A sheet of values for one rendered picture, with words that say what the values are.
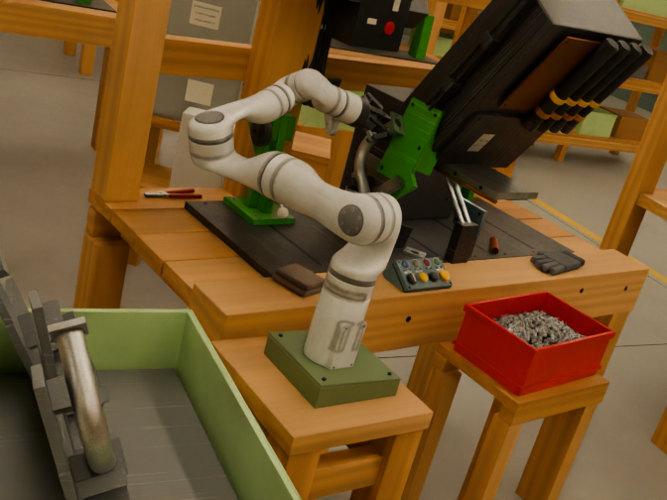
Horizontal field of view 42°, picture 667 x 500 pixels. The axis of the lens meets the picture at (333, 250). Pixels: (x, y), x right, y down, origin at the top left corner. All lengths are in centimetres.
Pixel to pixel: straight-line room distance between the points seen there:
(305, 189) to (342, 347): 30
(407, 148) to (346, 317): 74
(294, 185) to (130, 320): 38
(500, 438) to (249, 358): 62
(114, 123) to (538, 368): 113
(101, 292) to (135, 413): 87
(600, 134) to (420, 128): 644
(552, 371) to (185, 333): 86
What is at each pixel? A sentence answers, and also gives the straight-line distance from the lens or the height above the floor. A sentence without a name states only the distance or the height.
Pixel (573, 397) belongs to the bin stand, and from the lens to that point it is 209.
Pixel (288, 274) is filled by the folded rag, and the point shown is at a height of 93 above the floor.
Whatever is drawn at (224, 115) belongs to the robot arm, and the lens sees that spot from 179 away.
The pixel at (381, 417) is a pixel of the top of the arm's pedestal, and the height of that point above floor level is 85.
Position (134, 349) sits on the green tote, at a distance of 157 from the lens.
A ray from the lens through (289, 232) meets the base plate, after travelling 218.
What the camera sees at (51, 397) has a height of 113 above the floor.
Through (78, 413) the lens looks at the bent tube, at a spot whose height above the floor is 112.
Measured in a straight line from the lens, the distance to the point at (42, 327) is 111.
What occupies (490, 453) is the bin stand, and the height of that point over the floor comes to 65.
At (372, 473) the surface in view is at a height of 71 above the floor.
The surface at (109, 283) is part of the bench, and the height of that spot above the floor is 65.
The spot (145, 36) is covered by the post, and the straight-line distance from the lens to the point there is 209.
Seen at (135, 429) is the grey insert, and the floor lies 85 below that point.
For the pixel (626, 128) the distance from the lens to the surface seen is 882.
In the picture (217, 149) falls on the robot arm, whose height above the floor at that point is 117.
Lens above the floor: 168
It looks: 21 degrees down
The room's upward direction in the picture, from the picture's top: 15 degrees clockwise
